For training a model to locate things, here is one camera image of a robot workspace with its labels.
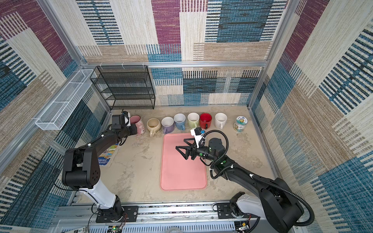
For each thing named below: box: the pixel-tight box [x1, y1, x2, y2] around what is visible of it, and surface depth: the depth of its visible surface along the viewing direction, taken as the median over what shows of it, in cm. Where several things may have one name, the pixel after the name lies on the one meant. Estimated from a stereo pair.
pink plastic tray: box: [159, 133, 208, 191], surface depth 88 cm
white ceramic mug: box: [214, 112, 228, 130], surface depth 104 cm
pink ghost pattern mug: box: [130, 114, 146, 136], surface depth 101 cm
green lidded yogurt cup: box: [236, 115, 249, 133], surface depth 104 cm
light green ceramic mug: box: [187, 112, 200, 130], surface depth 103 cm
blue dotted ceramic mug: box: [173, 113, 187, 131], surface depth 103 cm
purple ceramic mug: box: [161, 116, 175, 135], surface depth 104 cm
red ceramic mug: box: [199, 112, 213, 130], surface depth 107 cm
